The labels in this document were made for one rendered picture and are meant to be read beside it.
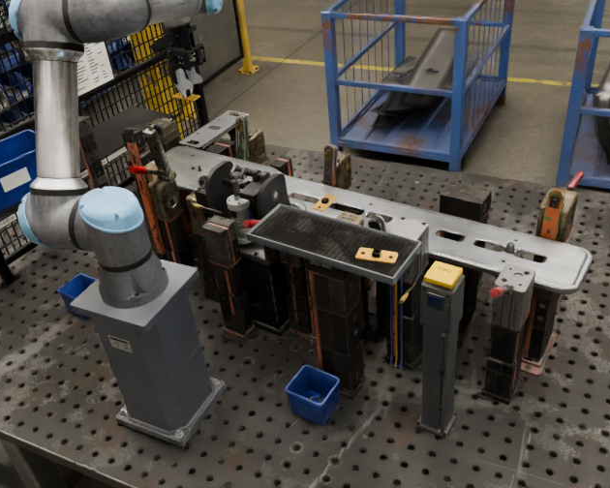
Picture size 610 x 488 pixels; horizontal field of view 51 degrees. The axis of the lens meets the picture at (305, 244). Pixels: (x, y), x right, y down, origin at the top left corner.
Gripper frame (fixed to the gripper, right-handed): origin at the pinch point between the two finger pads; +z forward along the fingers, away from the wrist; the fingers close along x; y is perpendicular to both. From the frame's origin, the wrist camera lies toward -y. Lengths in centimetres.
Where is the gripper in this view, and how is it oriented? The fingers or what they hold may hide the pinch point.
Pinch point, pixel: (185, 91)
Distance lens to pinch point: 198.8
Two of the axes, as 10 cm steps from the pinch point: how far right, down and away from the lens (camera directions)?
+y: 8.4, 2.6, -4.7
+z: 0.8, 8.1, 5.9
